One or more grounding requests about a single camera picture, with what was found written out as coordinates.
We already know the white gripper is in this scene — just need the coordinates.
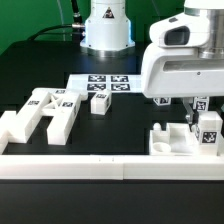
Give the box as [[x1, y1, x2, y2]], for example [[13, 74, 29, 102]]
[[141, 43, 224, 125]]

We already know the white chair seat plate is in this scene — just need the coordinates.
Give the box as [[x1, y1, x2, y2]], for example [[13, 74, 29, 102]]
[[149, 123, 199, 156]]

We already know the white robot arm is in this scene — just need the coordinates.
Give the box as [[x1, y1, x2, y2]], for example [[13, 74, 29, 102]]
[[141, 0, 224, 122]]

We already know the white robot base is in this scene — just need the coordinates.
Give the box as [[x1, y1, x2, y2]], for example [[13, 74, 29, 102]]
[[80, 0, 135, 57]]

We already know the white chair back piece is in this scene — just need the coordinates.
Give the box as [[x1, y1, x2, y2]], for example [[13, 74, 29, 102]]
[[0, 88, 88, 152]]

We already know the white fiducial marker sheet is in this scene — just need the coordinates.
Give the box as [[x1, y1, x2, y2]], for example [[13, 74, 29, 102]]
[[66, 74, 141, 93]]

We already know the black cable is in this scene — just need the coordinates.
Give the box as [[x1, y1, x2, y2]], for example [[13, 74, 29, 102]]
[[27, 0, 86, 42]]

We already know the white U-shaped fence frame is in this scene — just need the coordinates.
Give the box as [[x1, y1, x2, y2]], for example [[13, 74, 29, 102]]
[[0, 110, 224, 181]]

